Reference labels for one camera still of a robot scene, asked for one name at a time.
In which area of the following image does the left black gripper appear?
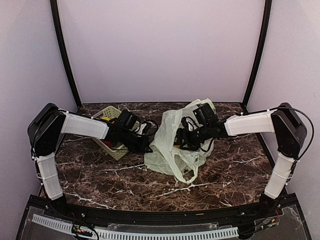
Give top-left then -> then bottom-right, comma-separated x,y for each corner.
119,128 -> 154,153

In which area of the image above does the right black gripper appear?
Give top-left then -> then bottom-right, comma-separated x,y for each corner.
168,123 -> 211,150

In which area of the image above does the red toy apple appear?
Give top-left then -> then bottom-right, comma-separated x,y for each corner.
103,141 -> 115,148

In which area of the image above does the yellow toy banana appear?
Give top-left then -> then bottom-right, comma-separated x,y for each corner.
101,117 -> 111,122

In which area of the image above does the light green plastic bag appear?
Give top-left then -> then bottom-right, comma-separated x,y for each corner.
144,98 -> 216,185

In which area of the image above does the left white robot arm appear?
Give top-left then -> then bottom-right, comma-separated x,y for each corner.
27,103 -> 152,218

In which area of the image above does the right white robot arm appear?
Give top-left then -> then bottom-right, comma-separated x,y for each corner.
173,102 -> 308,217

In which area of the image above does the light green perforated basket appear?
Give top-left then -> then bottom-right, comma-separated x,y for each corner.
91,106 -> 128,161

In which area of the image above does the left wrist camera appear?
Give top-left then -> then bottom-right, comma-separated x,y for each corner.
117,109 -> 160,137

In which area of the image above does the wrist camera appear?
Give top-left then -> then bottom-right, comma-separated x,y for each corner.
117,109 -> 160,137
181,103 -> 219,131

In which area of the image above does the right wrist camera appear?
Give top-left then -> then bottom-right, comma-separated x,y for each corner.
181,103 -> 219,131

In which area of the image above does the black front table rail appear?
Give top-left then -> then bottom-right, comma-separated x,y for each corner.
44,199 -> 282,232

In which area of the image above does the white slotted cable duct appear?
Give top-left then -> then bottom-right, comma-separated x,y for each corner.
31,214 -> 239,240

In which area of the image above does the right black frame post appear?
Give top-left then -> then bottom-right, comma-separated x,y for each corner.
241,0 -> 272,109

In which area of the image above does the black frame post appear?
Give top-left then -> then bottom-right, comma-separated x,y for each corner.
49,0 -> 83,109
241,0 -> 272,109

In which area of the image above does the left black frame post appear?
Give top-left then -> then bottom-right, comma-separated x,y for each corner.
49,0 -> 83,109

